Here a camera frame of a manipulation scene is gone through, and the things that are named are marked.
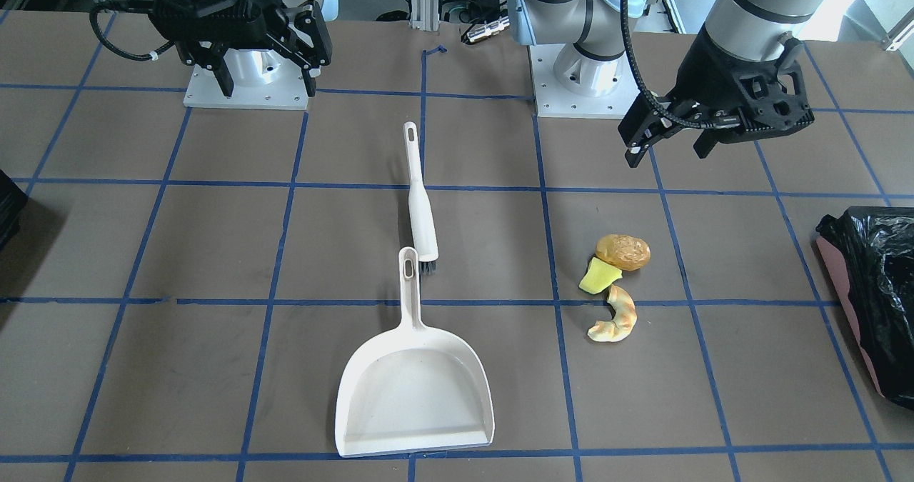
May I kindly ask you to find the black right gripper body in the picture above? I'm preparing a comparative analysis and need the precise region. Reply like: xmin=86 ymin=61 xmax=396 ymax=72
xmin=151 ymin=0 xmax=301 ymax=65

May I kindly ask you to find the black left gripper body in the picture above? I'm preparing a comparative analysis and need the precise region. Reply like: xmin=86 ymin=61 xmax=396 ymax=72
xmin=671 ymin=29 xmax=814 ymax=144

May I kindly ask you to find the brown toy potato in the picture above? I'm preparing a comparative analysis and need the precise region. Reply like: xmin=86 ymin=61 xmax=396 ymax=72
xmin=595 ymin=234 xmax=652 ymax=271

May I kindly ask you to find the yellow green toy piece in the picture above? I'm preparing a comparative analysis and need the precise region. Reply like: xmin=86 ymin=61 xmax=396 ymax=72
xmin=578 ymin=256 xmax=623 ymax=294

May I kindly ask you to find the toy croissant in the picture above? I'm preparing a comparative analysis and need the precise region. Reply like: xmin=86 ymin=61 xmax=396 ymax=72
xmin=587 ymin=286 xmax=638 ymax=343

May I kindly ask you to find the white hand brush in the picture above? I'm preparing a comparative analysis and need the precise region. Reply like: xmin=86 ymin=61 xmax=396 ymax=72
xmin=403 ymin=121 xmax=438 ymax=275

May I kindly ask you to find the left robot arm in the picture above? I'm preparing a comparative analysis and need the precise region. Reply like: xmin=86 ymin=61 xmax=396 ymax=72
xmin=618 ymin=0 xmax=825 ymax=169

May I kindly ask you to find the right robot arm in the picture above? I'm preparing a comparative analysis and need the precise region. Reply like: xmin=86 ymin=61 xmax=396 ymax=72
xmin=149 ymin=0 xmax=339 ymax=108

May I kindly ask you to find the black lined trash bin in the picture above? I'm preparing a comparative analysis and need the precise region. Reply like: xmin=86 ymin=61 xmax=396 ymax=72
xmin=815 ymin=206 xmax=913 ymax=409

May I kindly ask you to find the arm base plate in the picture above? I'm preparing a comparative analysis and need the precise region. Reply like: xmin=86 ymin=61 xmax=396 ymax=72
xmin=183 ymin=49 xmax=309 ymax=111
xmin=528 ymin=44 xmax=640 ymax=120

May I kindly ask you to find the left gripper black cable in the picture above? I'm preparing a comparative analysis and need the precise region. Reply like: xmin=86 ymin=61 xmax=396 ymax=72
xmin=89 ymin=0 xmax=176 ymax=62

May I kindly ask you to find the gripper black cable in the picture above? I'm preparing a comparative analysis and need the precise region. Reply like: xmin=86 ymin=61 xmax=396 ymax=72
xmin=620 ymin=0 xmax=740 ymax=129
xmin=89 ymin=0 xmax=176 ymax=62

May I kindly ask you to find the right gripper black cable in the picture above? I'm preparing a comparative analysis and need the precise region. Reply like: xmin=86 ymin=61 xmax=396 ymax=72
xmin=620 ymin=0 xmax=740 ymax=129

